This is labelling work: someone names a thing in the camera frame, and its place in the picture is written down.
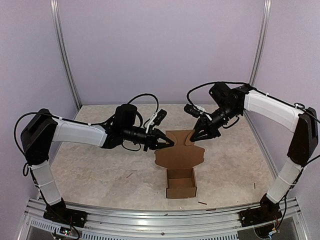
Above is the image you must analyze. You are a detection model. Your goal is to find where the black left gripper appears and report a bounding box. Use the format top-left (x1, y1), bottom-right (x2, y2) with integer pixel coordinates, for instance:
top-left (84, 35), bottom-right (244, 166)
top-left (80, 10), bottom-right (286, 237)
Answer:
top-left (122, 125), bottom-right (175, 152)

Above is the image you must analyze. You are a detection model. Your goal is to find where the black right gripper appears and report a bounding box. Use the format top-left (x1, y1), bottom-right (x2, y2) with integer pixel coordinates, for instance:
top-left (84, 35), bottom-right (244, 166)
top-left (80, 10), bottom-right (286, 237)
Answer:
top-left (189, 103), bottom-right (241, 142)

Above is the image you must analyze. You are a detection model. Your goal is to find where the brown cardboard box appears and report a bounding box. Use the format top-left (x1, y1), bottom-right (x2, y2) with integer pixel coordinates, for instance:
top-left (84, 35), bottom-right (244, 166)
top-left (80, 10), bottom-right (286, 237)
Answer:
top-left (154, 129), bottom-right (205, 199)

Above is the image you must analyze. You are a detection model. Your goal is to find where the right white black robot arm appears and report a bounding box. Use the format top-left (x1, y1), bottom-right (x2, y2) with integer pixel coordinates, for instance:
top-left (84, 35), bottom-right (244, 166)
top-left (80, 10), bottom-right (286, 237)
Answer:
top-left (184, 81), bottom-right (320, 227)

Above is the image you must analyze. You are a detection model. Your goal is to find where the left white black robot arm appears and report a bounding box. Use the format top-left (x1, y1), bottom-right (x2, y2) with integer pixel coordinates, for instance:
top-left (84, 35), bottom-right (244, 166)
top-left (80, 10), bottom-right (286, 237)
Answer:
top-left (15, 103), bottom-right (174, 228)

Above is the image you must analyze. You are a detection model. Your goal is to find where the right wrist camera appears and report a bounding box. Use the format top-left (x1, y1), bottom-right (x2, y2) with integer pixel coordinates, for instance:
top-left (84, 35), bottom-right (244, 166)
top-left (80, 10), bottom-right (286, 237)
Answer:
top-left (183, 103), bottom-right (212, 120)

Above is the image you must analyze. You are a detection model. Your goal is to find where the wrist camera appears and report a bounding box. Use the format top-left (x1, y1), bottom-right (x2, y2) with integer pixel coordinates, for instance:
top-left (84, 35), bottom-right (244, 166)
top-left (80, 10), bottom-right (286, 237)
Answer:
top-left (183, 103), bottom-right (212, 120)
top-left (143, 109), bottom-right (167, 133)

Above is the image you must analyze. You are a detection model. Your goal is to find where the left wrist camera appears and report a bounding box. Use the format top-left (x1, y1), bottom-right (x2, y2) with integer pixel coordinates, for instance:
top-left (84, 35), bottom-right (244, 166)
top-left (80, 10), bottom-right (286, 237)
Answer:
top-left (143, 109), bottom-right (167, 133)

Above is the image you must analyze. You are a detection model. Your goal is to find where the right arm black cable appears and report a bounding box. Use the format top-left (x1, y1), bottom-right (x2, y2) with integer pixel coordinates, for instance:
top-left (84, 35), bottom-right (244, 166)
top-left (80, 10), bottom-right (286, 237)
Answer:
top-left (186, 81), bottom-right (251, 107)

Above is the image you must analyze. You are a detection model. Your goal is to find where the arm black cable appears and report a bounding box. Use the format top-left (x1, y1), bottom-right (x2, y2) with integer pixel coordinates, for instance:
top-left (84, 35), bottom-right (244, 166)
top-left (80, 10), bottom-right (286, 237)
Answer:
top-left (99, 92), bottom-right (161, 152)
top-left (186, 81), bottom-right (251, 107)

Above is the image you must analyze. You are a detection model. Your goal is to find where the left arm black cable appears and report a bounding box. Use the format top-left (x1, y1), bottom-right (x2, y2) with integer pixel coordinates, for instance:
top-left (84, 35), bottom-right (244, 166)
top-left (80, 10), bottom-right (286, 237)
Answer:
top-left (99, 92), bottom-right (161, 152)

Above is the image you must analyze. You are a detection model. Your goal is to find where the front aluminium frame rail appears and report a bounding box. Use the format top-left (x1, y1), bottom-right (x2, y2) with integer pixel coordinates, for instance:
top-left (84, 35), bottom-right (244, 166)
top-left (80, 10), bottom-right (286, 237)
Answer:
top-left (14, 198), bottom-right (311, 240)

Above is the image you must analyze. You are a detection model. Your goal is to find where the right aluminium corner post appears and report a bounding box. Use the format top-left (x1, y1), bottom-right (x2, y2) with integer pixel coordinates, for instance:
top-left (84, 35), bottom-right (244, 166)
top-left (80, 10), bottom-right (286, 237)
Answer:
top-left (248, 0), bottom-right (272, 86)

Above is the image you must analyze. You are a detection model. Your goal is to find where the aluminium corner post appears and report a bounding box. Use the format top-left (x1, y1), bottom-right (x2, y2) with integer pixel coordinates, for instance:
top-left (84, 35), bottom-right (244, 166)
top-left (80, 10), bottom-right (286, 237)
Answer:
top-left (248, 0), bottom-right (272, 86)
top-left (49, 0), bottom-right (82, 111)

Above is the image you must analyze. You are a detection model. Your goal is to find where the left aluminium corner post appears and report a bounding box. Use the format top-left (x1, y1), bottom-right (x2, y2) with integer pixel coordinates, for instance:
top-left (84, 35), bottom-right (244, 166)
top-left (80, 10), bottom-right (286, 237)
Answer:
top-left (49, 0), bottom-right (82, 111)

